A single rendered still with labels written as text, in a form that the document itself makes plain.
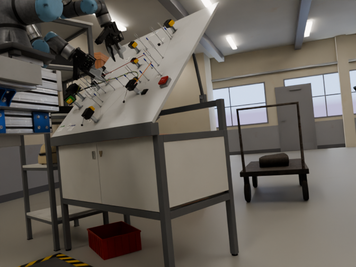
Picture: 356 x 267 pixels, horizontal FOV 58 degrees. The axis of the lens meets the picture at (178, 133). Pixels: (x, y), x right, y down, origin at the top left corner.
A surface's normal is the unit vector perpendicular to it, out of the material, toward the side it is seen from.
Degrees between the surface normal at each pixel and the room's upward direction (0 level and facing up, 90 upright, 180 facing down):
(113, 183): 90
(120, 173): 90
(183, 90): 90
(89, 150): 90
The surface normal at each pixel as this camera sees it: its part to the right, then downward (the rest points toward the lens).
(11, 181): 0.94, -0.09
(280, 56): -0.32, 0.01
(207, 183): 0.71, -0.07
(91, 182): -0.70, 0.05
